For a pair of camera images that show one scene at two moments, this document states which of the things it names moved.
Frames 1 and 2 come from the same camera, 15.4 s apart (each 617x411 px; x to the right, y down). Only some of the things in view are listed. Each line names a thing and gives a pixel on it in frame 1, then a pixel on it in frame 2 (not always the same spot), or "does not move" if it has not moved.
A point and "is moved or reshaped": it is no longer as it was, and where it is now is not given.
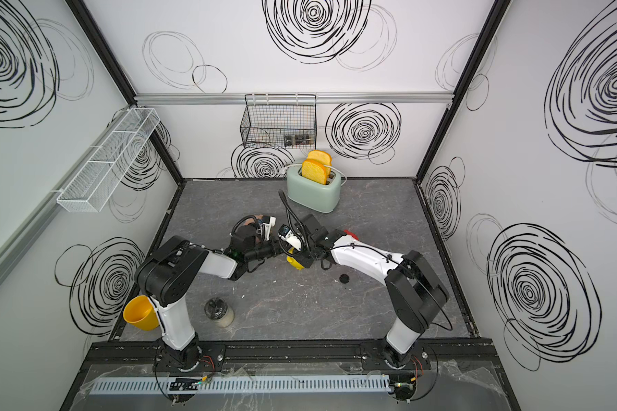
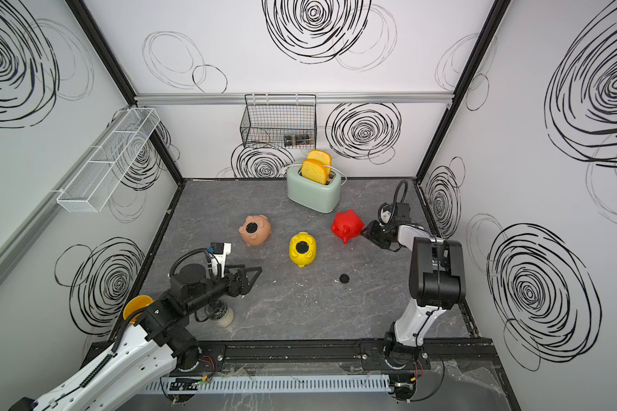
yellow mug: (140, 312) does not move
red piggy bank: (350, 233) is moved or reshaped
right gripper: (307, 262) -> (371, 234)
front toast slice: (313, 169) does not move
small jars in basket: (300, 139) does not move
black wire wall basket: (279, 121) does not move
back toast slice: (321, 156) does not move
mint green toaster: (316, 196) does not move
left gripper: (273, 250) -> (243, 287)
